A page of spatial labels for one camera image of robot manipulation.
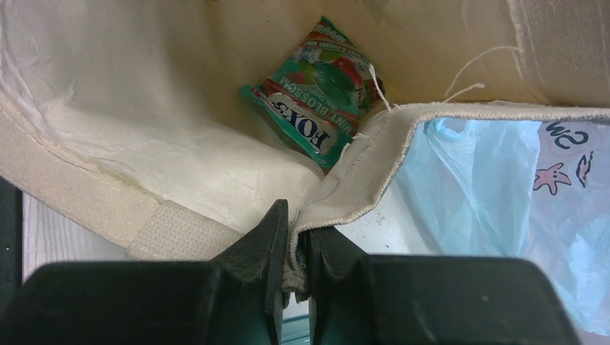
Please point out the light blue plastic grocery bag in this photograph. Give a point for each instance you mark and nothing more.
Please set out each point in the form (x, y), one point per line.
(538, 190)

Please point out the beige canvas tote bag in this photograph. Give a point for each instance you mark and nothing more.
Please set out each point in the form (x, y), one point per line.
(127, 116)

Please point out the green candy packet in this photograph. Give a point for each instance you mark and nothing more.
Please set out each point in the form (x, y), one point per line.
(320, 94)

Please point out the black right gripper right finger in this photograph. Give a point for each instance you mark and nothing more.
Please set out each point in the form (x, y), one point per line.
(361, 298)

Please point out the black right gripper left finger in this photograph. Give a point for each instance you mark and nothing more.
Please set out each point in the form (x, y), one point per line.
(234, 298)

